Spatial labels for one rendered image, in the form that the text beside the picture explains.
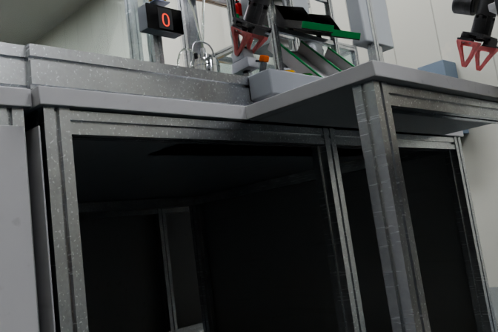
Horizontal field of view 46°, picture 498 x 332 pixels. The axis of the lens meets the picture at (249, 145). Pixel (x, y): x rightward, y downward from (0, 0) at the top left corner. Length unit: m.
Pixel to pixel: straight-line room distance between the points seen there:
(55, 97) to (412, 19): 4.41
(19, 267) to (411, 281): 0.62
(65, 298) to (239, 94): 0.63
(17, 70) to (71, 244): 0.31
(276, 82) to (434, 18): 3.81
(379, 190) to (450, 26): 4.02
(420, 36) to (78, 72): 4.22
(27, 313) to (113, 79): 0.45
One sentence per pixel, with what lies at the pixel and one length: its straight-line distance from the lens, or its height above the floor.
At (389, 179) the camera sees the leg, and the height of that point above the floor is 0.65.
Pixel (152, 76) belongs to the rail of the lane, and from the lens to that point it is 1.19.
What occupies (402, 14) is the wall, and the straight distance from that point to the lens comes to 5.24.
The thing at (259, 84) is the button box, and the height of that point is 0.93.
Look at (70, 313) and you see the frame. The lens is 0.94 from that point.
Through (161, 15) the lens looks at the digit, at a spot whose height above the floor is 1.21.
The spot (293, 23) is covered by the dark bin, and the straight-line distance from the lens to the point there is 1.84.
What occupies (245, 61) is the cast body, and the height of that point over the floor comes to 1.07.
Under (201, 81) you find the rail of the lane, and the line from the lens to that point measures 1.28.
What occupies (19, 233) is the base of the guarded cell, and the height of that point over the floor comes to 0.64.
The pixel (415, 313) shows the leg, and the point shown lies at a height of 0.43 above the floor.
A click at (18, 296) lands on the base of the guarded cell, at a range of 0.92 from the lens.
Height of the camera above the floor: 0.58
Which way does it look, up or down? 9 degrees up
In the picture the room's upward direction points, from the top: 8 degrees counter-clockwise
